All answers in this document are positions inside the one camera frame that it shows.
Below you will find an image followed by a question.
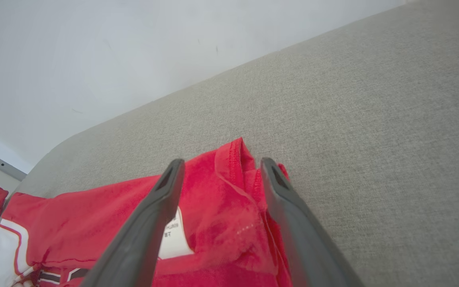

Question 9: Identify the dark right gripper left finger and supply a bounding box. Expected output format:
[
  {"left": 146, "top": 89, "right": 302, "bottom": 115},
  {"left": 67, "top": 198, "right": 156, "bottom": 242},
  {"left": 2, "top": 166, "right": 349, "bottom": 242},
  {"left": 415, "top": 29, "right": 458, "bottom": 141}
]
[{"left": 80, "top": 159, "right": 186, "bottom": 287}]

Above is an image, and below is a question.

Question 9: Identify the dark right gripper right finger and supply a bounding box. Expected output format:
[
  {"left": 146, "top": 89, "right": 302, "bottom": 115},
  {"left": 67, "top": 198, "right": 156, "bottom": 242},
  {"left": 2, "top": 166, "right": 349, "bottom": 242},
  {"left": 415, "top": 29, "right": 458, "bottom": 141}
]
[{"left": 260, "top": 157, "right": 364, "bottom": 287}]

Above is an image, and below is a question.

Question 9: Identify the red Bulls jersey shirt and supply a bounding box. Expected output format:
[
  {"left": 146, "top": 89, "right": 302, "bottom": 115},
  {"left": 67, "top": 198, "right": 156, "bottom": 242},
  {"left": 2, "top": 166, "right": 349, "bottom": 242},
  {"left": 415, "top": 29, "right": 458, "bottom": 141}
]
[{"left": 0, "top": 138, "right": 294, "bottom": 287}]

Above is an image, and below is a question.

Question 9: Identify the grey fabric sofa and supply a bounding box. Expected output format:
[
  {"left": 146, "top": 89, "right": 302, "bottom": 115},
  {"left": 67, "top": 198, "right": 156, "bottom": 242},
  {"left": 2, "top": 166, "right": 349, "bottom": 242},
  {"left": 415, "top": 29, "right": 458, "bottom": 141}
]
[{"left": 0, "top": 0, "right": 459, "bottom": 287}]

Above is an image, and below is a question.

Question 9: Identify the grey metal wall rail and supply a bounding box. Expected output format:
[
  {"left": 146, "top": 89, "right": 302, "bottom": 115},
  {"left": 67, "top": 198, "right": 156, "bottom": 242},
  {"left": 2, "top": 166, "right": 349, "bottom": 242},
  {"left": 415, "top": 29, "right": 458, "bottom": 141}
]
[{"left": 0, "top": 146, "right": 27, "bottom": 181}]

